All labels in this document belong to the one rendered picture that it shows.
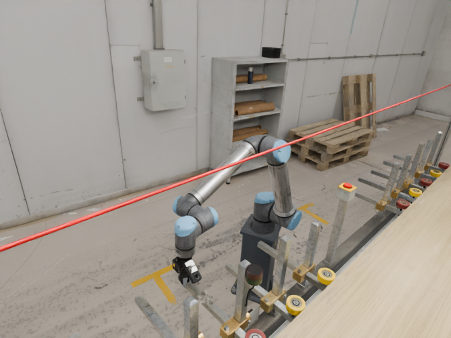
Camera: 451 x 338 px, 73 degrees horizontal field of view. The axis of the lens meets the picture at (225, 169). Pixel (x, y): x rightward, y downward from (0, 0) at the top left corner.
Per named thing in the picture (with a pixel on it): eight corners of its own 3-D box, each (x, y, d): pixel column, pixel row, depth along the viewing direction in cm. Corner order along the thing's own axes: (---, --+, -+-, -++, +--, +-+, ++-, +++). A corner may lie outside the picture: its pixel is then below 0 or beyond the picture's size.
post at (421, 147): (401, 195, 259) (419, 142, 238) (403, 194, 261) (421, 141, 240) (405, 197, 257) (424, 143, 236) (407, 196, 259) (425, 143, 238)
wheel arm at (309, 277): (256, 247, 175) (257, 241, 173) (260, 245, 177) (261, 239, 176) (324, 294, 147) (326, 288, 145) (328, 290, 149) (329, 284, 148)
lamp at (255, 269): (239, 310, 119) (243, 268, 110) (249, 302, 123) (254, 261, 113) (250, 320, 115) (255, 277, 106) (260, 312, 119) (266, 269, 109)
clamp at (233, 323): (219, 334, 124) (219, 326, 121) (242, 316, 132) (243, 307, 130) (228, 345, 120) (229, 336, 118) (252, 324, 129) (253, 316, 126)
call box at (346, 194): (335, 198, 161) (337, 186, 158) (341, 194, 166) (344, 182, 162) (347, 204, 157) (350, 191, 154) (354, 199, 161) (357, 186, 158)
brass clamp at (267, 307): (258, 306, 141) (259, 298, 139) (276, 290, 150) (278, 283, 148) (268, 314, 137) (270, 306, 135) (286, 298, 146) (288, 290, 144)
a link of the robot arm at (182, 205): (252, 126, 178) (166, 202, 144) (269, 131, 170) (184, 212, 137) (254, 142, 185) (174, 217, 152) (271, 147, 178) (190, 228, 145)
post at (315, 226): (296, 293, 167) (311, 220, 146) (300, 290, 169) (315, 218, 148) (302, 297, 165) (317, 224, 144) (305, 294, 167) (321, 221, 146)
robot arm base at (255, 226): (245, 230, 222) (246, 218, 218) (254, 216, 238) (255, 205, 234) (270, 237, 216) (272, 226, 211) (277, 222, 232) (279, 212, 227)
